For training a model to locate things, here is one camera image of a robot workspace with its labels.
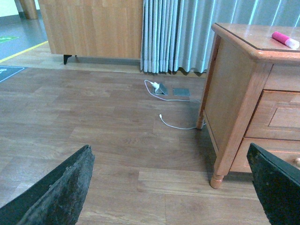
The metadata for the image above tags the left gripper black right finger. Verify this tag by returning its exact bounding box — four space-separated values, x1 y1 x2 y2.
247 143 300 225

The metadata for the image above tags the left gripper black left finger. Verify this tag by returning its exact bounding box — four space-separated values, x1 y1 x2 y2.
0 145 95 225

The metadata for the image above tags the wooden drawer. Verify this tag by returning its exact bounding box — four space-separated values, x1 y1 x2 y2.
230 137 300 173
246 90 300 141

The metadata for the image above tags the pink marker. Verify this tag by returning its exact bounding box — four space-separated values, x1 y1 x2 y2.
271 31 300 50

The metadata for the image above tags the wooden nightstand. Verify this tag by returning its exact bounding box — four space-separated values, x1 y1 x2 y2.
197 23 300 188

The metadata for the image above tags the closed metal floor plate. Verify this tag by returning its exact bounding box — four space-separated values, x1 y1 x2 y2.
172 88 190 96

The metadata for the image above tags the open metal floor socket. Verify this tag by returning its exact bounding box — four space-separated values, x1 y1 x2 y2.
154 83 168 95

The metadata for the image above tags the white plug adapter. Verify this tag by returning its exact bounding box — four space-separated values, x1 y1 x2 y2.
151 82 159 89

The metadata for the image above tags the large wooden cabinet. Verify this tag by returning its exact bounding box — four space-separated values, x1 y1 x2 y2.
38 0 143 60

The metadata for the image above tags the light blue curtain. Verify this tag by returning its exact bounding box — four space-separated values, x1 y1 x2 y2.
141 0 300 73

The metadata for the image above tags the white charging cable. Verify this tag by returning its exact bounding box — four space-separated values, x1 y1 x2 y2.
144 79 207 130

